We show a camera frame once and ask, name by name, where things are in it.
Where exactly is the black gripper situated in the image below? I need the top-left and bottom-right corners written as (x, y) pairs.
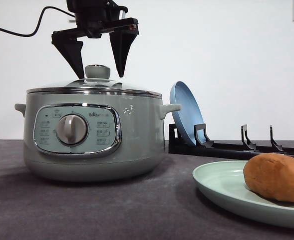
top-left (51, 0), bottom-right (139, 79)

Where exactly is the glass steamer lid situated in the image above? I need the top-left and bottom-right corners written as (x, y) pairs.
top-left (26, 64), bottom-right (162, 98)

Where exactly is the green plate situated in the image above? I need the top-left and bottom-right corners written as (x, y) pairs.
top-left (192, 160), bottom-right (294, 228)

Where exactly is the brown potato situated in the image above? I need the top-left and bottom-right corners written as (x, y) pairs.
top-left (243, 152), bottom-right (294, 202)

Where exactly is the green electric steamer pot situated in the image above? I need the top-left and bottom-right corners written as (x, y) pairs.
top-left (14, 86), bottom-right (181, 183)

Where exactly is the blue plate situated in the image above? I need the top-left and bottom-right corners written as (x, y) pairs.
top-left (170, 81), bottom-right (205, 145)

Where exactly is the black plate rack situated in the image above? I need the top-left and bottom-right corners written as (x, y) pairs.
top-left (168, 123), bottom-right (294, 161)

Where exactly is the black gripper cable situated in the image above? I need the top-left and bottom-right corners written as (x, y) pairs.
top-left (0, 6), bottom-right (75, 38)

